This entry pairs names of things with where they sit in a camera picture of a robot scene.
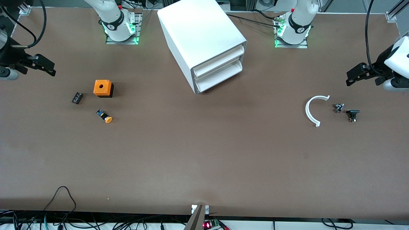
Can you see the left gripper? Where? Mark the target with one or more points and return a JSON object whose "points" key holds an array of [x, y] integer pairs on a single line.
{"points": [[381, 60]]}

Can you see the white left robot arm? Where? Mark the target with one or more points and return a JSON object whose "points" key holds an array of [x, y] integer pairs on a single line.
{"points": [[298, 30]]}

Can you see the white plastic drawer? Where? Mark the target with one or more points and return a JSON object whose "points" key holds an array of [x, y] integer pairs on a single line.
{"points": [[220, 61], [219, 76]]}

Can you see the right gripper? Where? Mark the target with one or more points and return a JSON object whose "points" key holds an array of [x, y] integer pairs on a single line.
{"points": [[12, 56]]}

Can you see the small metallic switch part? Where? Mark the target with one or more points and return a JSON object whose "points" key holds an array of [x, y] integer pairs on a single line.
{"points": [[339, 108]]}

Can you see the aluminium corner bracket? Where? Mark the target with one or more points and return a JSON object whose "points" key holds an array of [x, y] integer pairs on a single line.
{"points": [[25, 9], [392, 16]]}

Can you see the grey metal camera post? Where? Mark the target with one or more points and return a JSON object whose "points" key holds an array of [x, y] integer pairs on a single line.
{"points": [[196, 220]]}

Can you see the orange push button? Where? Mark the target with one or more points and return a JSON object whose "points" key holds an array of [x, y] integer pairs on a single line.
{"points": [[105, 117]]}

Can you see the white drawer cabinet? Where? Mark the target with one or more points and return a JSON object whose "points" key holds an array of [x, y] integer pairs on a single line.
{"points": [[198, 28]]}

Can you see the orange box with hole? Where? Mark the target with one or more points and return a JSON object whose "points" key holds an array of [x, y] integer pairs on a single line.
{"points": [[102, 87]]}

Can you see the small black electrical component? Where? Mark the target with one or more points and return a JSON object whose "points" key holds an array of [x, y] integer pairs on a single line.
{"points": [[77, 98]]}

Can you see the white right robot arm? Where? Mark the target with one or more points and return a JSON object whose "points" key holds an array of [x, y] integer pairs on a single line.
{"points": [[116, 27]]}

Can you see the circuit board with red light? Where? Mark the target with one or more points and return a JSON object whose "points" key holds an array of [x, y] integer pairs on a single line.
{"points": [[211, 224]]}

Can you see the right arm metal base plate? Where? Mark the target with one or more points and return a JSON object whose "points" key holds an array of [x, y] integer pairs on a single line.
{"points": [[110, 41]]}

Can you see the white semicircular bracket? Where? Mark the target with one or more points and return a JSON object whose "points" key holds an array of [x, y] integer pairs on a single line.
{"points": [[307, 111]]}

